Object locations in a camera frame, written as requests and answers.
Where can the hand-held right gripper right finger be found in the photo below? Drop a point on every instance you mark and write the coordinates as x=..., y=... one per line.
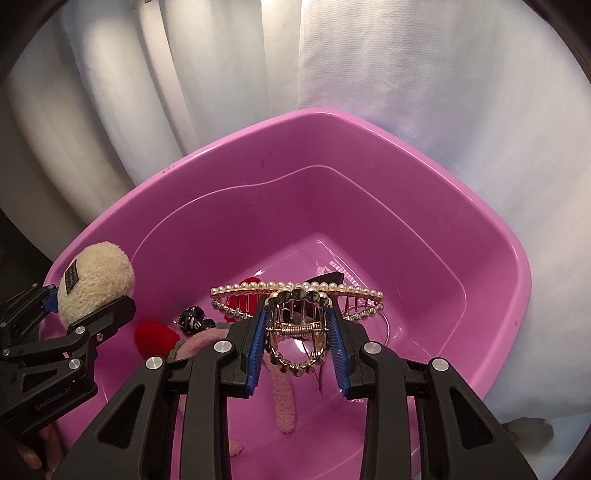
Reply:
x=340, y=355

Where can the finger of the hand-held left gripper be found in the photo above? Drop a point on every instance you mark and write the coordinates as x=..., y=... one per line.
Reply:
x=47, y=300
x=92, y=330

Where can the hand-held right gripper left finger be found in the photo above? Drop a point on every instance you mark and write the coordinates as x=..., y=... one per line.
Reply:
x=256, y=355

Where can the beige plush hair clip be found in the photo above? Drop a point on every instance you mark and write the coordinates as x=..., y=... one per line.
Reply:
x=99, y=272

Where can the small black hair clip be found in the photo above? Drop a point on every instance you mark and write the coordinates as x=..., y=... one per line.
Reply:
x=190, y=318

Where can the black wrist watch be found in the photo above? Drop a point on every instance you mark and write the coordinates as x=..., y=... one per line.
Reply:
x=332, y=279

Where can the gold pearl hair claw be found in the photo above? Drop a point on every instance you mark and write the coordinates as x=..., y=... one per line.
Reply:
x=295, y=288

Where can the pink plastic basin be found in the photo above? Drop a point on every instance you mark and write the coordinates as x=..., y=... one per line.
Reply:
x=415, y=230

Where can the person's left hand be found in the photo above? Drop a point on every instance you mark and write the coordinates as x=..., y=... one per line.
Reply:
x=39, y=450

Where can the pink fluffy hair band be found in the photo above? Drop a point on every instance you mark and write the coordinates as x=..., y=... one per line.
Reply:
x=282, y=401

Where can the red plush hair clip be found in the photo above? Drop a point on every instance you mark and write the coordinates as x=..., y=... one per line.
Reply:
x=154, y=337

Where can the red hair claw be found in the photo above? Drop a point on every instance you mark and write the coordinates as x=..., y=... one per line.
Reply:
x=249, y=282

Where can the white curtain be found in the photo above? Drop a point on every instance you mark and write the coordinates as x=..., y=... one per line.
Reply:
x=415, y=92

